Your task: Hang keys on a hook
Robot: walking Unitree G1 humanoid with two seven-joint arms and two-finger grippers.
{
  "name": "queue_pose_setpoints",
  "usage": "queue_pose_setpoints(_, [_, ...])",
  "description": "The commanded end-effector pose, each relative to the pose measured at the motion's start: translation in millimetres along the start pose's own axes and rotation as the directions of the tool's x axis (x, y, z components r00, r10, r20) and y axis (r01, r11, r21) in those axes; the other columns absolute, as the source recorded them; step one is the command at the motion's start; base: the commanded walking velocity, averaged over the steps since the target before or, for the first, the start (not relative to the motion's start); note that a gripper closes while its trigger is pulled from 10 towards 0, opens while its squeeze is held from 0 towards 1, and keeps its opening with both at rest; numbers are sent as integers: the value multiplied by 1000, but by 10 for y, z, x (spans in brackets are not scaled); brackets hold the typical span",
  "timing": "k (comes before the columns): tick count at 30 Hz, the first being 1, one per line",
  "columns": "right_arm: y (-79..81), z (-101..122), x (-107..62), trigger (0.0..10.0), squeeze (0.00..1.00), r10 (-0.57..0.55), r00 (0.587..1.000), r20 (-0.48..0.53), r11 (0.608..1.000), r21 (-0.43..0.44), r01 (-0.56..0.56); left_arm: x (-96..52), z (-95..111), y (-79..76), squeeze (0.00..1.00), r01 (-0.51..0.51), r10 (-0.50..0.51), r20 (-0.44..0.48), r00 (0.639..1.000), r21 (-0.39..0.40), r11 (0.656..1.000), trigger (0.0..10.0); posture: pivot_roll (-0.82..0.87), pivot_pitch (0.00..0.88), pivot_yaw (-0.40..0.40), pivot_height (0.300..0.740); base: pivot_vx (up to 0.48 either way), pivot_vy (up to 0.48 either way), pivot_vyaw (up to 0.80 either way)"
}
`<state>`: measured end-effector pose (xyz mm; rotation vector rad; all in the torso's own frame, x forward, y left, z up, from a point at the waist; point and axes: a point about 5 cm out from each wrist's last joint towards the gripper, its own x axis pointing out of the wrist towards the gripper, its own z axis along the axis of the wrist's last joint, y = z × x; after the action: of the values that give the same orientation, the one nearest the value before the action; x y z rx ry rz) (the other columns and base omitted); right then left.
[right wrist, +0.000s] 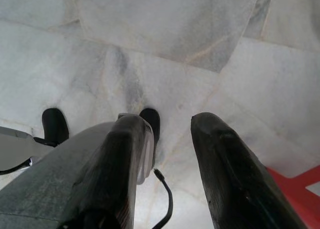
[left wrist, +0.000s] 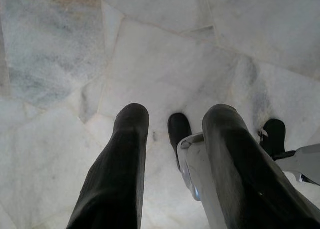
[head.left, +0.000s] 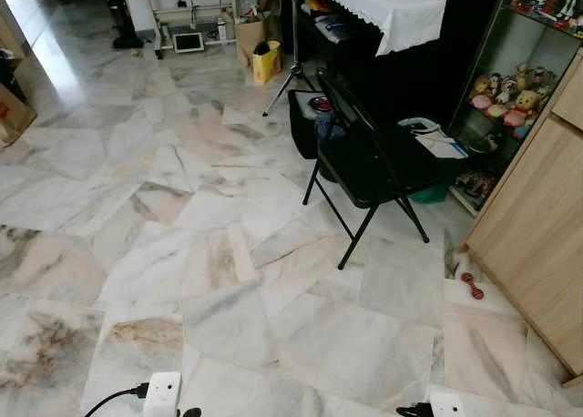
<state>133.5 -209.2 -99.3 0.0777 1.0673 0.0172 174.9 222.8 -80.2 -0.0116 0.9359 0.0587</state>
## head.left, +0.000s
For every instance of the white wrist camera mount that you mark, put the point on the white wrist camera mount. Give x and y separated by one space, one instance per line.
446 406
162 394

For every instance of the black tripod stand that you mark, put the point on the black tripod stand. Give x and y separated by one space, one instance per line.
294 35

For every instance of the glass display cabinet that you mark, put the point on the glass display cabinet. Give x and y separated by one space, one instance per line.
524 48

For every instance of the brown cardboard box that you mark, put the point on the brown cardboard box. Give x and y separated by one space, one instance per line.
14 116

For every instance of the black upright vacuum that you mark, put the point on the black upright vacuum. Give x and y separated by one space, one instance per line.
126 39

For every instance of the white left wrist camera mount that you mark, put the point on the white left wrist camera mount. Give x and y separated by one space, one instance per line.
162 394

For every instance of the green plastic basin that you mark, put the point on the green plastic basin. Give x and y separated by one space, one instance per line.
430 195

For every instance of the white lace tablecloth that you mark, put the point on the white lace tablecloth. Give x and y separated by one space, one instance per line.
392 7

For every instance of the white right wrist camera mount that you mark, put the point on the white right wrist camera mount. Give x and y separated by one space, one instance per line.
446 406

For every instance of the black fabric bag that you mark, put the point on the black fabric bag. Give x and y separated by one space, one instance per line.
305 126

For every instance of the yellow shopping bag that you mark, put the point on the yellow shopping bag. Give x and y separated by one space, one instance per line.
266 64

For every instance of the white framed tablet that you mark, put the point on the white framed tablet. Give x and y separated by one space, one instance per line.
189 42

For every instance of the light wooden cabinet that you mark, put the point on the light wooden cabinet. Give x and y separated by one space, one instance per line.
537 235

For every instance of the white metal rack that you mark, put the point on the white metal rack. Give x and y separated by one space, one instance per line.
191 15

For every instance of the yellow bear plush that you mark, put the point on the yellow bear plush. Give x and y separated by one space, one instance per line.
526 103

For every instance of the red dumbbell toy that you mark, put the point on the red dumbbell toy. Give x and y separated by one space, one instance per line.
472 286

